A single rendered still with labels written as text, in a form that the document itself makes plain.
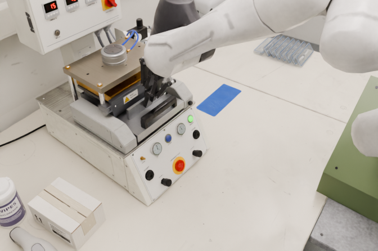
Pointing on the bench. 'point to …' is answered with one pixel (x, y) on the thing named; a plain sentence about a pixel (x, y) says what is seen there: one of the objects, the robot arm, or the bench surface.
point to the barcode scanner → (30, 241)
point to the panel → (169, 153)
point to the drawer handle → (157, 111)
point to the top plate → (108, 64)
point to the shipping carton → (67, 213)
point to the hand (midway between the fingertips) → (149, 98)
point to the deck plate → (57, 97)
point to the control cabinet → (63, 8)
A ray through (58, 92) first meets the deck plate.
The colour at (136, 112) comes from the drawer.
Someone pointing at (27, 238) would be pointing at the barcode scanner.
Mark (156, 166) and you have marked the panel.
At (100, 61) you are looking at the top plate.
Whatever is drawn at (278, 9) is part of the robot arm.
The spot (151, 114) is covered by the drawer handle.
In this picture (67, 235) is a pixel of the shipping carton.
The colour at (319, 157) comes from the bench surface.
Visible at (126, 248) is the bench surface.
